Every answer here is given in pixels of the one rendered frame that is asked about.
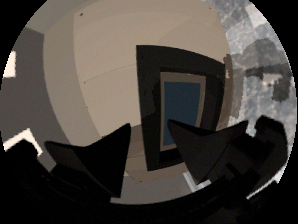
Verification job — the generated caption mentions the black picture frame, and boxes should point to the black picture frame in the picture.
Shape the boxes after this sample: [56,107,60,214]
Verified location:
[136,44,226,172]

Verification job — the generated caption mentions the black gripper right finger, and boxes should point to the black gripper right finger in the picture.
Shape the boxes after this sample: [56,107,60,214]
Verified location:
[168,119,249,185]

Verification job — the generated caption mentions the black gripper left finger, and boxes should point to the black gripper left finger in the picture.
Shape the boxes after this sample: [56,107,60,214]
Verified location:
[44,123,132,198]

